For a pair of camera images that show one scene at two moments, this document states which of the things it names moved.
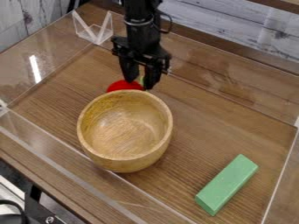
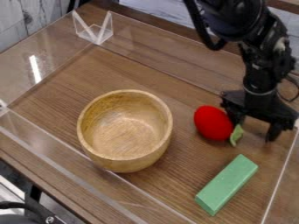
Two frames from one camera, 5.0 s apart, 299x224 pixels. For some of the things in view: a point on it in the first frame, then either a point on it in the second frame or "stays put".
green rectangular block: x=226 y=184 stays put
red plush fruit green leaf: x=121 y=85 -> x=214 y=123
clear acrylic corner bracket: x=95 y=33 stays put
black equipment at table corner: x=35 y=213 stays put
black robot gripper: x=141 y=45 -> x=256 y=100
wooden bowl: x=125 y=127 stays put
